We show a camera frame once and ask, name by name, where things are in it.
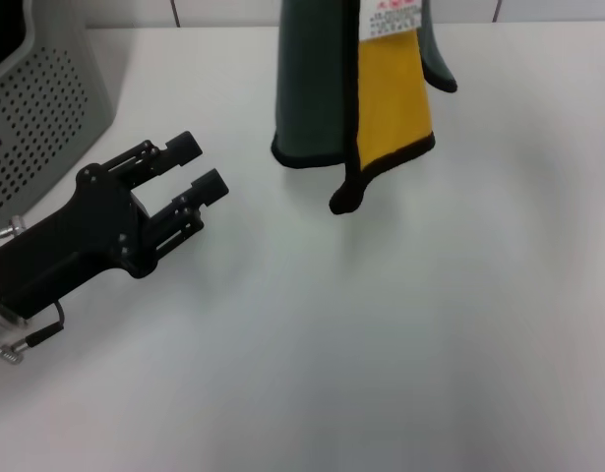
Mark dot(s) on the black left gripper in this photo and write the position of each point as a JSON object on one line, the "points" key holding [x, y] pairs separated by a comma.
{"points": [[76, 236]]}

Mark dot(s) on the yellow grey black-edged towel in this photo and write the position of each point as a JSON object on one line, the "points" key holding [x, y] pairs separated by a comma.
{"points": [[312, 98]]}

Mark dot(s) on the grey perforated storage box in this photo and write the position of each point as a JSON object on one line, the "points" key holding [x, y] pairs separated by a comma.
{"points": [[51, 108]]}

